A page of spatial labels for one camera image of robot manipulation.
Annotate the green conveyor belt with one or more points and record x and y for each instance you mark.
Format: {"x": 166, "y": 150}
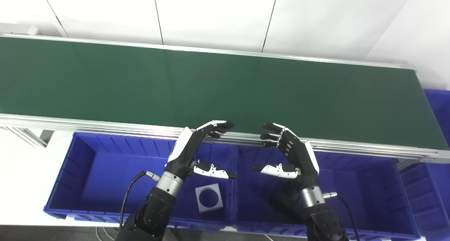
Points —
{"x": 105, "y": 125}
{"x": 246, "y": 90}

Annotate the grey conveyor motor box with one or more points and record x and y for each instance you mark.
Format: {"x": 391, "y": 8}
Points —
{"x": 21, "y": 29}

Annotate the white block with round hole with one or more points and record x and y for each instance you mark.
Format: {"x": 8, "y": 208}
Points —
{"x": 202, "y": 206}

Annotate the blue plastic bin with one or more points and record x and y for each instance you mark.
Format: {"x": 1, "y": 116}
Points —
{"x": 105, "y": 177}
{"x": 369, "y": 191}
{"x": 432, "y": 191}

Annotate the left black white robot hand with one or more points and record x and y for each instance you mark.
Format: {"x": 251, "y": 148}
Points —
{"x": 184, "y": 156}

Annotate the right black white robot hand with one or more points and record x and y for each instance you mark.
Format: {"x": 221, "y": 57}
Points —
{"x": 302, "y": 160}

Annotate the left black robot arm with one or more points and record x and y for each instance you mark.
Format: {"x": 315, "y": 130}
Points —
{"x": 154, "y": 213}

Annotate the aluminium conveyor leg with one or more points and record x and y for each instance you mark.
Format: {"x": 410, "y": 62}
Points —
{"x": 28, "y": 137}

